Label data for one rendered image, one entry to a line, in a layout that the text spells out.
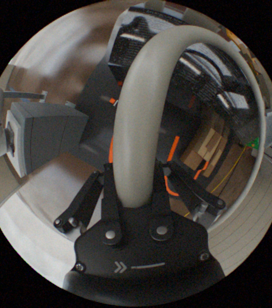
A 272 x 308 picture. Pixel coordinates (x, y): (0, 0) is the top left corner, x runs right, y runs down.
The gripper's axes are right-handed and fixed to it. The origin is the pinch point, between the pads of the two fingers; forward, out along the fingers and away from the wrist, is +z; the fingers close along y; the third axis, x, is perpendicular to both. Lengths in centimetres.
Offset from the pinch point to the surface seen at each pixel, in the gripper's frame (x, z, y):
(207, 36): 19.2, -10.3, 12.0
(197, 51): 36.3, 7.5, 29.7
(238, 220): -340, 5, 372
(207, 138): -12, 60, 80
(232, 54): 21.8, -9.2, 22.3
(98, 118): 20, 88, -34
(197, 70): 29.0, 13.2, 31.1
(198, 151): -25, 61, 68
